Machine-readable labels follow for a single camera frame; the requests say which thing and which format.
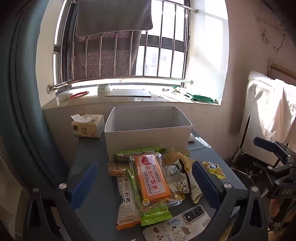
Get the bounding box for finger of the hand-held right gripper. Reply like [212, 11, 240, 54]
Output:
[253, 137, 290, 161]

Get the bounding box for white and green snack packet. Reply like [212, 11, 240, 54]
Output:
[165, 162, 190, 194]

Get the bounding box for wooden frame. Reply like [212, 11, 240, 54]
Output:
[268, 60, 296, 79]

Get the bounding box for tissue pack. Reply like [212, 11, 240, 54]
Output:
[71, 114, 105, 139]

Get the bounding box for dark textured hanging cloth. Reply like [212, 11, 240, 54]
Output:
[70, 30, 142, 80]

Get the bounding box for small clear bread packet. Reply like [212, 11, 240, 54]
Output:
[107, 162, 130, 178]

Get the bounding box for white and orange snack packet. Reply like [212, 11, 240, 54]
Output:
[116, 175, 141, 230]

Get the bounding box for teal curtain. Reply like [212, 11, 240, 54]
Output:
[0, 0, 77, 193]

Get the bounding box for white towel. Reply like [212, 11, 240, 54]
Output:
[253, 79, 296, 151]

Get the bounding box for large green snack packet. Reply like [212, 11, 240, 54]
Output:
[126, 167, 174, 226]

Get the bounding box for green cloth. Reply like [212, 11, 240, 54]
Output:
[172, 85, 219, 104]

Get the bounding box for steel window guard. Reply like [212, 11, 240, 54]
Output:
[47, 0, 199, 93]

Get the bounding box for phone with cartoon case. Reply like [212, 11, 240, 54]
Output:
[142, 204, 212, 241]

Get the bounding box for grey flat board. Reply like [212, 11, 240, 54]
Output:
[105, 89, 152, 97]

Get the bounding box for orange cake packet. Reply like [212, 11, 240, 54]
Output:
[129, 153, 183, 209]

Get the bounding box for wall string ornament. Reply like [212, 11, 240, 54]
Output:
[254, 11, 289, 52]

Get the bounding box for small yellow snack packet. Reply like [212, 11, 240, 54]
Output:
[203, 161, 226, 179]

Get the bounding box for white snack packet green edge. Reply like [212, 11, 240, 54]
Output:
[183, 167, 203, 204]

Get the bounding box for white appliance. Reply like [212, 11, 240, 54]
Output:
[232, 71, 296, 167]

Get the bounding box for grey hanging cloth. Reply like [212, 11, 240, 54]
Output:
[76, 0, 154, 38]

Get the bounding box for red pen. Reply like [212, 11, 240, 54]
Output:
[63, 91, 89, 100]

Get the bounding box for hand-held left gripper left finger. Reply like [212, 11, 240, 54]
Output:
[23, 161, 100, 241]

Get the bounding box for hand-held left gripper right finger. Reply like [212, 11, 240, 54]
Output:
[191, 161, 269, 241]

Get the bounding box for yellow translucent snack packet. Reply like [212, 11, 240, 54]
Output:
[162, 148, 193, 173]

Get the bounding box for slim green snack packet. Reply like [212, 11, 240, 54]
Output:
[115, 148, 165, 163]

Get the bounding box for white cardboard box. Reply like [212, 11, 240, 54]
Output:
[104, 106, 193, 163]

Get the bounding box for black stand legs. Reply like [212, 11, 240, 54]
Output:
[229, 160, 269, 188]

